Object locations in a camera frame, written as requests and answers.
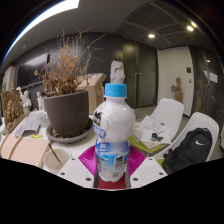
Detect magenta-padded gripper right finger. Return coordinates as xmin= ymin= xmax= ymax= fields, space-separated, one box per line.
xmin=125 ymin=145 xmax=169 ymax=189

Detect grey plant saucer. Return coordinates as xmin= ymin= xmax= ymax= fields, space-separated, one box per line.
xmin=45 ymin=117 xmax=94 ymax=144

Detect white plaster statue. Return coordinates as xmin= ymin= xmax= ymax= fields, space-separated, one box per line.
xmin=109 ymin=59 xmax=126 ymax=85

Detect brown cardboard box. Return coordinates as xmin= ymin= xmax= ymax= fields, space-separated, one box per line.
xmin=77 ymin=73 xmax=108 ymax=116

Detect recessed ceiling spotlights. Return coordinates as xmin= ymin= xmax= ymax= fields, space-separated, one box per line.
xmin=147 ymin=21 xmax=198 ymax=39

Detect dried plant in grey pot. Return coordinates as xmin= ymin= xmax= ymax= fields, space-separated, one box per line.
xmin=33 ymin=28 xmax=108 ymax=139

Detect clear blue-capped water bottle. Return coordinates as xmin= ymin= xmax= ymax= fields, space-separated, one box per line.
xmin=92 ymin=83 xmax=137 ymax=183

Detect light wooden panel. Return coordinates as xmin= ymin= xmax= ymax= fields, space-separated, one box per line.
xmin=0 ymin=133 xmax=52 ymax=169

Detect tall wooden figure sculpture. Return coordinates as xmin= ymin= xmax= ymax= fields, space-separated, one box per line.
xmin=170 ymin=76 xmax=184 ymax=104

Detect long ceiling light strip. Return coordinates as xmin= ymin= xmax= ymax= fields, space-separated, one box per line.
xmin=1 ymin=0 xmax=81 ymax=66

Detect white cabinet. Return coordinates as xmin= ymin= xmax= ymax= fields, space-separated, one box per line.
xmin=1 ymin=65 xmax=17 ymax=93

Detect dark double door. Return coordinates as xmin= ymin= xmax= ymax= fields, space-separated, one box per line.
xmin=122 ymin=41 xmax=159 ymax=109

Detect wooden stir stick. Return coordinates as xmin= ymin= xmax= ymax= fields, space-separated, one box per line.
xmin=48 ymin=143 xmax=64 ymax=167

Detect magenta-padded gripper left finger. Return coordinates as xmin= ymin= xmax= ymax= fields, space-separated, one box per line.
xmin=57 ymin=145 xmax=98 ymax=189

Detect white plastic chair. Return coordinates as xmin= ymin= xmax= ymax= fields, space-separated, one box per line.
xmin=131 ymin=97 xmax=185 ymax=158
xmin=151 ymin=111 xmax=220 ymax=168

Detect black backpack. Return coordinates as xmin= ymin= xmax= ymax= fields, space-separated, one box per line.
xmin=162 ymin=127 xmax=214 ymax=175

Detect black wall screen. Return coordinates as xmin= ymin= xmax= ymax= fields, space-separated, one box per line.
xmin=16 ymin=53 xmax=51 ymax=88

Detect stack of white papers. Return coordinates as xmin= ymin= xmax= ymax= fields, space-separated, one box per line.
xmin=132 ymin=114 xmax=173 ymax=151

